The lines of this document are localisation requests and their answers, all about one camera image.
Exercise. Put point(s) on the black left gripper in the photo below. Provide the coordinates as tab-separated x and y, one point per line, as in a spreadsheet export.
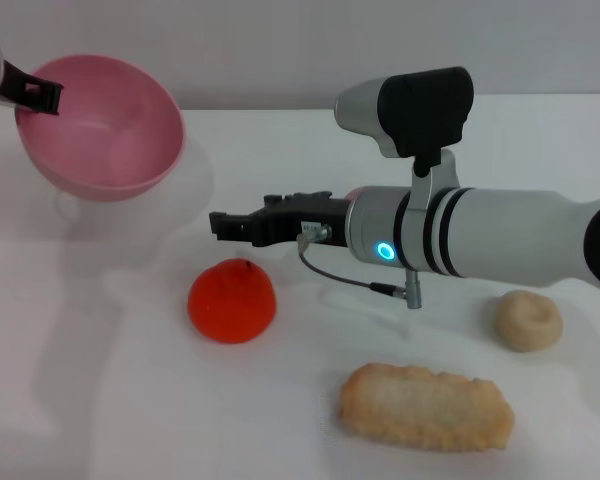
14	85

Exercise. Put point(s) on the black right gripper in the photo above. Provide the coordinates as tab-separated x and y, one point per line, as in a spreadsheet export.
300	222

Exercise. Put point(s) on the pink plastic bowl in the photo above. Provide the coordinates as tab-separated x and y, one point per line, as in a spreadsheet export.
105	135

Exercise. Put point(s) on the orange toy fruit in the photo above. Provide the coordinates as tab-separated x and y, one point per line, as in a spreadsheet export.
232	302

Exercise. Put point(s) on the golden toy toast slice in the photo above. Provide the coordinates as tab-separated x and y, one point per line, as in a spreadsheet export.
425	407

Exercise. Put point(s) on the beige toy doughnut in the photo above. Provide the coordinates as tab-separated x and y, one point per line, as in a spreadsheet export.
527	320

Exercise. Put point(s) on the right wrist camera housing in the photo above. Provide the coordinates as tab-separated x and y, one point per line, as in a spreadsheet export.
420	115

